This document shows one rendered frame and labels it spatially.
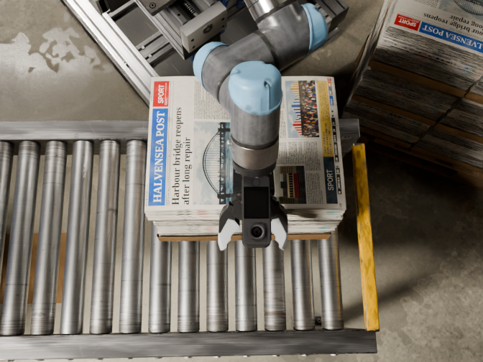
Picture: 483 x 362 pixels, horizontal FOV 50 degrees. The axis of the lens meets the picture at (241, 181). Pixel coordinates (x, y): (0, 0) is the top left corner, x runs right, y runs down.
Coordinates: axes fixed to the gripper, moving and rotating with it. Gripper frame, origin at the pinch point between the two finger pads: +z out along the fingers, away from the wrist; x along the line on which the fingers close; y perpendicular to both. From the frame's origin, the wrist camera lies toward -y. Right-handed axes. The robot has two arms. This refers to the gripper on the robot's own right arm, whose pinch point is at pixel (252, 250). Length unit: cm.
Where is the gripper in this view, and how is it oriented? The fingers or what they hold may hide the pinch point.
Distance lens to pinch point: 94.6
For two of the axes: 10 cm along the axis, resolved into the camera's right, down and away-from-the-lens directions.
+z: 0.0, 7.5, 6.6
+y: 0.0, -6.6, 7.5
